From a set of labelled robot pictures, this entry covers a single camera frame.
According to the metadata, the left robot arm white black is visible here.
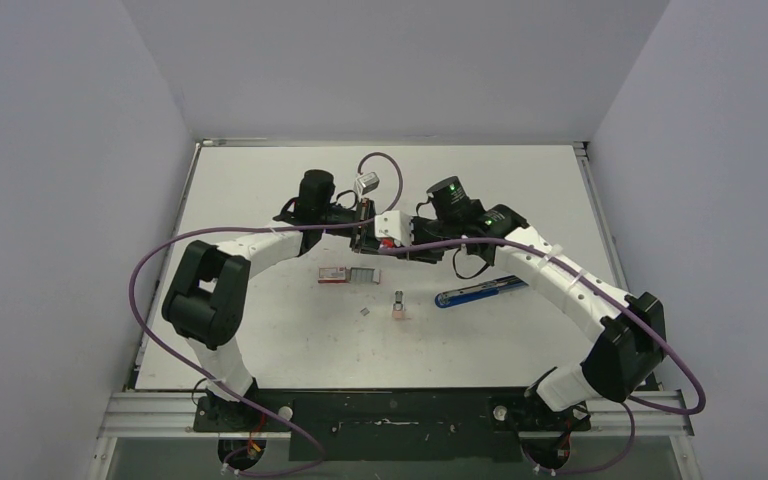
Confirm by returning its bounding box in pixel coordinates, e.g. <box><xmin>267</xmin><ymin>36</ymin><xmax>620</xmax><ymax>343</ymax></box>
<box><xmin>161</xmin><ymin>169</ymin><xmax>376</xmax><ymax>431</ymax></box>

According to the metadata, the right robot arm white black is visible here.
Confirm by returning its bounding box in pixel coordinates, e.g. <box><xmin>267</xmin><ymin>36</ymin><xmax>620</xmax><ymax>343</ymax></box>
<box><xmin>412</xmin><ymin>176</ymin><xmax>666</xmax><ymax>429</ymax></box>

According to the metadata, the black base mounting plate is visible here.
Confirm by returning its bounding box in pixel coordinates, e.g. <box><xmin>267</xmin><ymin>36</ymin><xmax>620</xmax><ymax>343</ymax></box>
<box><xmin>193</xmin><ymin>387</ymin><xmax>591</xmax><ymax>463</ymax></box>

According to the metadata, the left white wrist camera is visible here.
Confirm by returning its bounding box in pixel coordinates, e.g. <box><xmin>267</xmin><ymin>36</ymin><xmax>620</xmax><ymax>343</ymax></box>
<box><xmin>354</xmin><ymin>172</ymin><xmax>380</xmax><ymax>197</ymax></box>

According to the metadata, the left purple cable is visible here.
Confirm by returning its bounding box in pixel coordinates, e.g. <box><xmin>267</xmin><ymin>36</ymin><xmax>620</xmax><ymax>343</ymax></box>
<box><xmin>127</xmin><ymin>151</ymin><xmax>405</xmax><ymax>480</ymax></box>

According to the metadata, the aluminium frame rail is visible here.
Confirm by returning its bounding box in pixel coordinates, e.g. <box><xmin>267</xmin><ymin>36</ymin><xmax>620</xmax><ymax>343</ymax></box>
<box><xmin>99</xmin><ymin>392</ymin><xmax>695</xmax><ymax>439</ymax></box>

